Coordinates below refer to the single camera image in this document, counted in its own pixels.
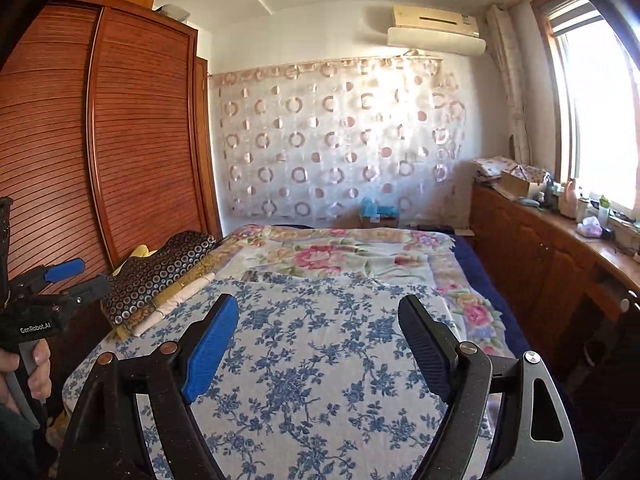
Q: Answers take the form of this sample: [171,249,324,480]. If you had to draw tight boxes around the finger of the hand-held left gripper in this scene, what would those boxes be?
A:
[50,275,112,312]
[10,258,86,302]

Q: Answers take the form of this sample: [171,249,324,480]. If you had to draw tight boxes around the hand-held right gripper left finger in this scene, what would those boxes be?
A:
[56,292,240,480]

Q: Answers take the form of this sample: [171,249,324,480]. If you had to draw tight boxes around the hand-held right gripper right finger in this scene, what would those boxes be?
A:
[397,294,583,480]

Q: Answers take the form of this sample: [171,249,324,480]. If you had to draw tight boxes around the dark blue circle-patterned shirt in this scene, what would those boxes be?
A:
[100,230,218,328]

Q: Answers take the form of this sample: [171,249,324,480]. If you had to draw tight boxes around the person's left hand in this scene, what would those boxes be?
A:
[0,339,52,411]

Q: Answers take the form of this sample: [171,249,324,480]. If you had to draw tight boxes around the yellow brown pillow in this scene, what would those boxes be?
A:
[112,245,151,277]

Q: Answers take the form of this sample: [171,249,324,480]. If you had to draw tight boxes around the dark blue blanket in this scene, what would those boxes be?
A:
[415,224,581,411]

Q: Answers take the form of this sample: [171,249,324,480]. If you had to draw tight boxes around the blue floral sheet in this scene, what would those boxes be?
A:
[62,270,516,480]

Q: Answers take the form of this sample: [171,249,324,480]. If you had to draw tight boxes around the wooden sideboard cabinet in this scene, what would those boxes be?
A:
[470,182,640,376]

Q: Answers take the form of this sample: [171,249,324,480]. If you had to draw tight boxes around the teal plastic item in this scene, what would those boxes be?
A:
[360,197,399,221]

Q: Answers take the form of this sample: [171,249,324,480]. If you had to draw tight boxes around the wooden slatted wardrobe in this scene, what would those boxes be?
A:
[0,0,223,391]

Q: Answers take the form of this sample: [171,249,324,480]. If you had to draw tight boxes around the cardboard box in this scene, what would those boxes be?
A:
[500,170,543,198]

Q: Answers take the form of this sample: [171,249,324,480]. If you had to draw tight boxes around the folded floral cloth pile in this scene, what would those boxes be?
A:
[472,156,551,181]

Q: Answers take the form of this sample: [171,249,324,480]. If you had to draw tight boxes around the pink bottle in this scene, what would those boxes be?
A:
[560,177,579,218]

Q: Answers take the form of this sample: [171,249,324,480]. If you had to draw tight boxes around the sheer circle-patterned curtain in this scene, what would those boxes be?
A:
[210,55,468,228]

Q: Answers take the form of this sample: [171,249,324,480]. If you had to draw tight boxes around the tied window curtain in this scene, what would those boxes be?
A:
[487,4,533,166]

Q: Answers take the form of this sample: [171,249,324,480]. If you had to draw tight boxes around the white box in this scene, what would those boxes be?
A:
[155,4,191,22]

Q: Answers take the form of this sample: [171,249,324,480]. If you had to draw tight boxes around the window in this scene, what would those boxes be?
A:
[530,0,640,216]

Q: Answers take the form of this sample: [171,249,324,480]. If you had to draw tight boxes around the cream air conditioner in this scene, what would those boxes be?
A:
[391,4,478,32]

